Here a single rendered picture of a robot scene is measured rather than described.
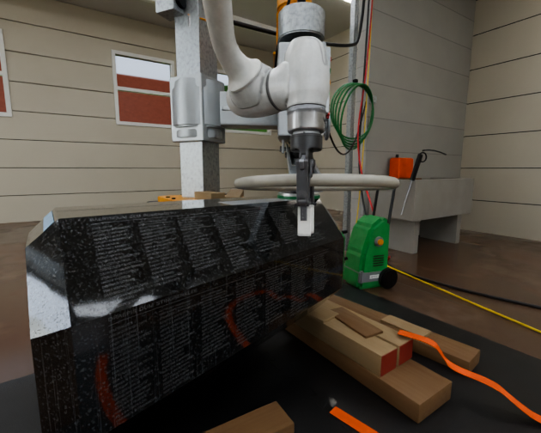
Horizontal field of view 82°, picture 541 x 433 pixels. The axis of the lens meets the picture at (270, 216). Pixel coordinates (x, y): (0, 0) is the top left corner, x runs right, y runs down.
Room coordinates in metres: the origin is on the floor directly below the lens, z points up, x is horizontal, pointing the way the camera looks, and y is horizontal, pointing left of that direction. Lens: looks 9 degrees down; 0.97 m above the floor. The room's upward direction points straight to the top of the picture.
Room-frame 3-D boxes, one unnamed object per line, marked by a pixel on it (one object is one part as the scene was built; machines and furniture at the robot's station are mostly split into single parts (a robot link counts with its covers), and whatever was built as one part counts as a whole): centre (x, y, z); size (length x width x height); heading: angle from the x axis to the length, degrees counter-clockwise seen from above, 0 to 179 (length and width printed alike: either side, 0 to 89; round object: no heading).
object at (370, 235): (2.58, -0.83, 0.43); 0.35 x 0.35 x 0.87; 20
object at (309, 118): (0.75, -0.08, 1.08); 0.09 x 0.09 x 0.06
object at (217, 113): (2.22, 0.29, 1.37); 0.74 x 0.34 x 0.25; 97
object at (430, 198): (4.01, -1.95, 0.43); 1.30 x 0.62 x 0.86; 123
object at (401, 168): (4.12, -1.74, 1.00); 0.50 x 0.22 x 0.33; 123
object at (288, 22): (1.96, -0.15, 1.62); 0.96 x 0.25 x 0.17; 179
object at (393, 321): (1.66, -0.76, 0.09); 0.25 x 0.10 x 0.01; 38
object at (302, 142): (0.75, -0.08, 1.01); 0.08 x 0.07 x 0.09; 164
